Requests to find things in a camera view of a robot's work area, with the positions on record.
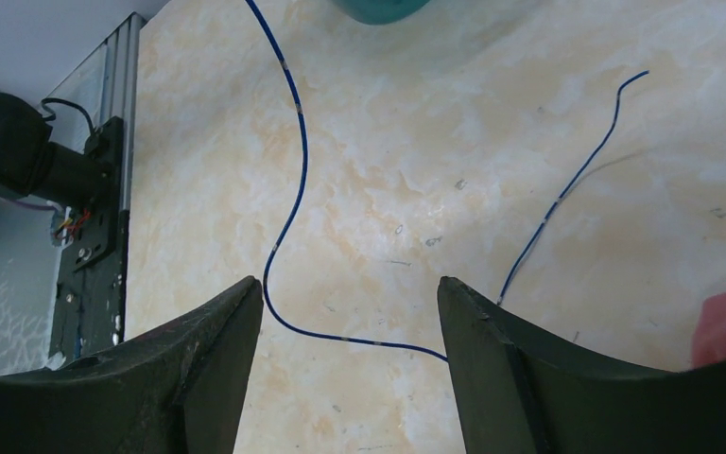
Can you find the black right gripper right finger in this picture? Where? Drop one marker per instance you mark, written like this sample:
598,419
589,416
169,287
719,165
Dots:
522,389

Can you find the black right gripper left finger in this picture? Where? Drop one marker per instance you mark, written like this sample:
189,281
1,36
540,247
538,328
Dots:
178,388

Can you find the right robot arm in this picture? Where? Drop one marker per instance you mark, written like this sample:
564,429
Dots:
31,164

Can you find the teal plastic tray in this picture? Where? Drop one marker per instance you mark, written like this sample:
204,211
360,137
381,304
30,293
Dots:
379,12

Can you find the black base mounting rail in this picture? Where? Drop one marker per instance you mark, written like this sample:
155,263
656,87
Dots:
90,298

